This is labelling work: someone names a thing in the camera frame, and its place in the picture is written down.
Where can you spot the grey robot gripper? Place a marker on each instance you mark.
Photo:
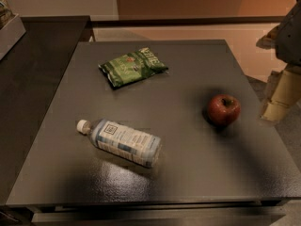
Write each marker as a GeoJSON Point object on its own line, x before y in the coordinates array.
{"type": "Point", "coordinates": [290, 38]}

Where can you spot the red apple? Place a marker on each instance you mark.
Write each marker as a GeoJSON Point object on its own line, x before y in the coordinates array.
{"type": "Point", "coordinates": [223, 110]}

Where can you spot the green jalapeno chip bag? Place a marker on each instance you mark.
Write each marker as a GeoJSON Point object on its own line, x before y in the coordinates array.
{"type": "Point", "coordinates": [133, 67]}

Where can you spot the clear plastic water bottle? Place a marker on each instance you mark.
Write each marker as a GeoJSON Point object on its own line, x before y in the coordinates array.
{"type": "Point", "coordinates": [126, 142]}

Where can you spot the dark side table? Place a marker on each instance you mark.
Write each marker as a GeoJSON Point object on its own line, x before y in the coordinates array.
{"type": "Point", "coordinates": [29, 76]}

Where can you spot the grey tray with snacks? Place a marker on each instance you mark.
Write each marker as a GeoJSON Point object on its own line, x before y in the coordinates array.
{"type": "Point", "coordinates": [11, 28]}

